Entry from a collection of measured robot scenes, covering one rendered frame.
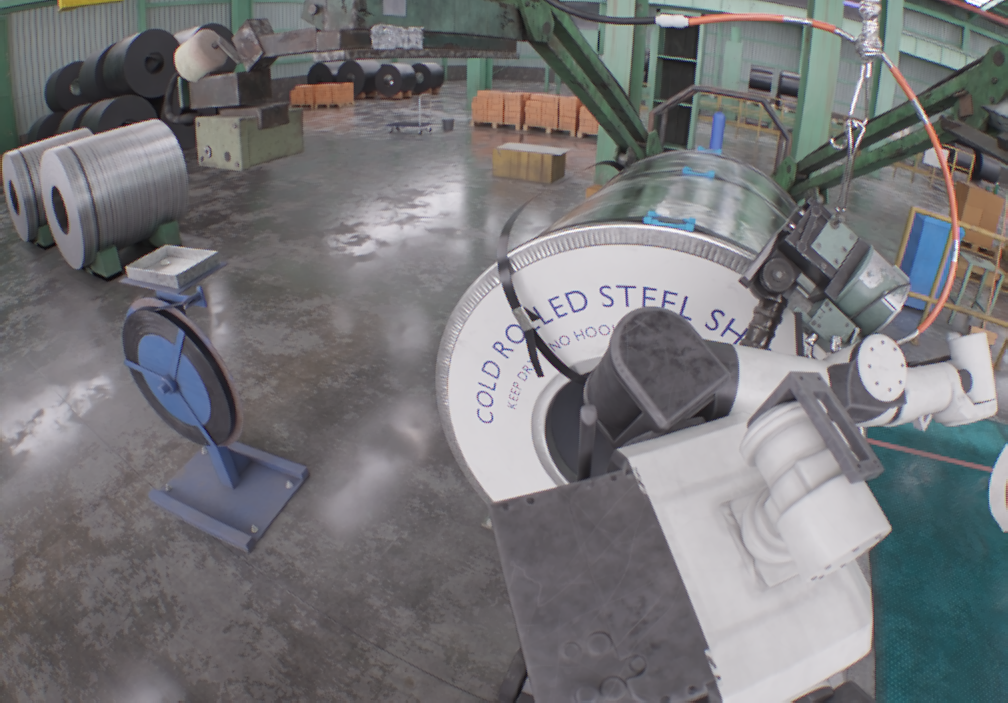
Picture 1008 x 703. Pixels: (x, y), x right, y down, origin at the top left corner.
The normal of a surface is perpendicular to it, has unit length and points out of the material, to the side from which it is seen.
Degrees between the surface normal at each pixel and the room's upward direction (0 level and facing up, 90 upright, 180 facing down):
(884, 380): 43
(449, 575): 0
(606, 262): 90
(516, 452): 90
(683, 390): 34
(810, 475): 17
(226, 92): 90
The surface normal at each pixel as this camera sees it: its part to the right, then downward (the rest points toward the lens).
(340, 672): 0.04, -0.87
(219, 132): -0.43, 0.42
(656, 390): 0.04, -0.45
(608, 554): -0.08, -0.71
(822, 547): -0.86, -0.22
